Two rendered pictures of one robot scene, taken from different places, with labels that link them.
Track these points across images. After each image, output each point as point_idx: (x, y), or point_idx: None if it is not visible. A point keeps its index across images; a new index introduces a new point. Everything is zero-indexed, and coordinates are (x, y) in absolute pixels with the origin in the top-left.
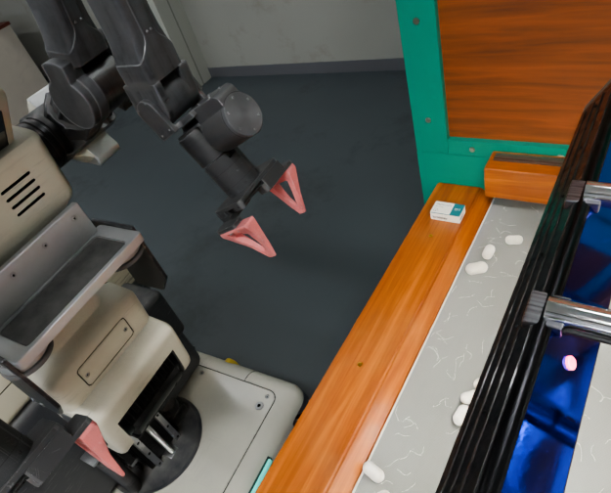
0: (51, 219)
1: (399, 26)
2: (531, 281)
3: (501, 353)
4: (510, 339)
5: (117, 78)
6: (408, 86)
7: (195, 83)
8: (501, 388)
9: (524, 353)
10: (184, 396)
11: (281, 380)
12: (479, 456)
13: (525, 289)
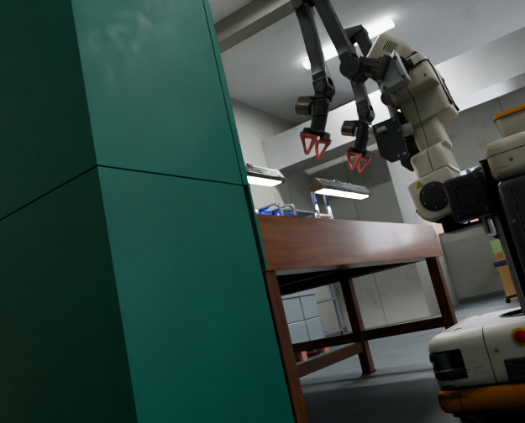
0: (397, 107)
1: (231, 105)
2: (246, 167)
3: (258, 169)
4: (255, 169)
5: None
6: (238, 139)
7: (314, 90)
8: (260, 168)
9: (254, 165)
10: None
11: (450, 340)
12: (267, 169)
13: (248, 168)
